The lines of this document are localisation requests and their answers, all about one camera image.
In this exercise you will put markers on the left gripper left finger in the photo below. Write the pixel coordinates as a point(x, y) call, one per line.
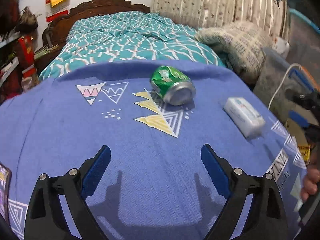
point(45, 218)

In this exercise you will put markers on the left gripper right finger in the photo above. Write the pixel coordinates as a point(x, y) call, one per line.
point(266, 218)

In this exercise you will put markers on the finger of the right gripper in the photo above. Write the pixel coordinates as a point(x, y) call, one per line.
point(298, 119)
point(297, 98)

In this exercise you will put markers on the white tissue pack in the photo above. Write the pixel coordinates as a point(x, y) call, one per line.
point(247, 119)

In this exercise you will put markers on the green soda can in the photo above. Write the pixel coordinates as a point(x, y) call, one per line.
point(172, 86)

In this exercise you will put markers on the brown yellow medicine box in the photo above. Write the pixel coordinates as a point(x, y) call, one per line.
point(305, 151)

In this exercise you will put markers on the beige plastic trash bin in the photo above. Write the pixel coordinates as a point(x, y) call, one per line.
point(296, 132)

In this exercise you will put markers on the person's right hand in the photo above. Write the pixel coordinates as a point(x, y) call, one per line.
point(311, 179)

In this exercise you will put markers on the large clear storage box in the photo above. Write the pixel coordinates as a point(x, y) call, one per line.
point(274, 80)

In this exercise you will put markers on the smartphone with lit screen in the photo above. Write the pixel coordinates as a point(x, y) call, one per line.
point(5, 179)

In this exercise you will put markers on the blue patterned blanket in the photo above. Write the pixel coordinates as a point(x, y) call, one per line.
point(156, 186)

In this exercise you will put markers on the beige patterned curtain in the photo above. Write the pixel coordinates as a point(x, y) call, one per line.
point(271, 15)

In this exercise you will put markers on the carved wooden headboard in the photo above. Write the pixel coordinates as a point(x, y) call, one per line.
point(57, 31)

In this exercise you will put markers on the teal patterned bed quilt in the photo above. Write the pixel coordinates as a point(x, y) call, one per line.
point(130, 35)

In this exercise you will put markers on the cluttered storage shelf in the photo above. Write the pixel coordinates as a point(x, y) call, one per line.
point(17, 49)

